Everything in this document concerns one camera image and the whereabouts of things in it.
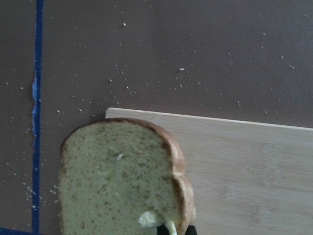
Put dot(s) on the wooden cutting board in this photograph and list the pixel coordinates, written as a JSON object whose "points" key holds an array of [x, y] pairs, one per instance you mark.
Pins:
{"points": [[249, 178]]}

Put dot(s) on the bread slice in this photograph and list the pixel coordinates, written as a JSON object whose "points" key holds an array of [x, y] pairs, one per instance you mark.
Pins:
{"points": [[123, 176]]}

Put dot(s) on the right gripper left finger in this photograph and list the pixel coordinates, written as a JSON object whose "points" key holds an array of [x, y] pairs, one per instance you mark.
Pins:
{"points": [[162, 230]]}

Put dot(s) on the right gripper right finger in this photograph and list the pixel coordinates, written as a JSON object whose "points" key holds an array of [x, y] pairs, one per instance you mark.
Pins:
{"points": [[191, 230]]}

